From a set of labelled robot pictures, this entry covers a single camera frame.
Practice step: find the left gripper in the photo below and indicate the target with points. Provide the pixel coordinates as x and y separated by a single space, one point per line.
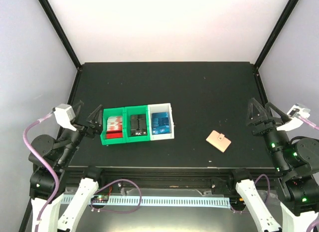
94 126

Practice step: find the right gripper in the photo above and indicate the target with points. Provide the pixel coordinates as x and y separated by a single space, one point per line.
271 121

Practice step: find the tan leather card holder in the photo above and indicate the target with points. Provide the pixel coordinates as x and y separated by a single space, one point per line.
218 140

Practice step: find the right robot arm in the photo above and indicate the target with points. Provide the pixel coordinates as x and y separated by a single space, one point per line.
296 160

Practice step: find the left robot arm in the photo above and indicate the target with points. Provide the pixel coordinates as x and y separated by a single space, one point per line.
50 158

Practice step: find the red white card stack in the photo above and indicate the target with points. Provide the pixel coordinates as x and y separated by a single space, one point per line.
114 127

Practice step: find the black card stack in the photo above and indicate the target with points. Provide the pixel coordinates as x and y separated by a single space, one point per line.
138 126

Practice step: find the blue card stack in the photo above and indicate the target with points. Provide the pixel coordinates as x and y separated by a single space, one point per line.
160 123

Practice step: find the green bin left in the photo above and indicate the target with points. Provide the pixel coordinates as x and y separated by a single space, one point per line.
106 114

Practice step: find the green bin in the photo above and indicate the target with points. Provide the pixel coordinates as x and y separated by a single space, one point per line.
132 110
106 114

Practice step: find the green bin middle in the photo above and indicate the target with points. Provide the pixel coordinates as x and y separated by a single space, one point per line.
132 110

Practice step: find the white bin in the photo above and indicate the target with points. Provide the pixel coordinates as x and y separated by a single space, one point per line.
165 107

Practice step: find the left circuit board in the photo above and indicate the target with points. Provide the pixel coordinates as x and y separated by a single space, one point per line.
99 199

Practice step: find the circuit board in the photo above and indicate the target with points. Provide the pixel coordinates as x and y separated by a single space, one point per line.
99 199
236 201

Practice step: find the right circuit board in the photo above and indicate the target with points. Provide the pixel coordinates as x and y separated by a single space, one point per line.
236 201

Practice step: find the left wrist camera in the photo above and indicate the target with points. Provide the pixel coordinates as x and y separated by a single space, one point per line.
64 115

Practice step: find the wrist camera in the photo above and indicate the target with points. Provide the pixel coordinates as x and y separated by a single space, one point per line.
64 115
294 114

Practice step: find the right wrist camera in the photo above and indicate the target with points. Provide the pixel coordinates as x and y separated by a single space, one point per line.
294 114

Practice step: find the black frame post left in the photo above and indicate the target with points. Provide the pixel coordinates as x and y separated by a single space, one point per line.
45 4

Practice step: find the black frame post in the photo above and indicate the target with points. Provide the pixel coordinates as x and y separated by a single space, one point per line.
283 18
45 4

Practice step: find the black frame post right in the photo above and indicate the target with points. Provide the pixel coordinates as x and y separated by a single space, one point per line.
283 18

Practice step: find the white slotted cable duct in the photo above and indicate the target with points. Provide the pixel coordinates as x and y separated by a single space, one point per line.
153 201

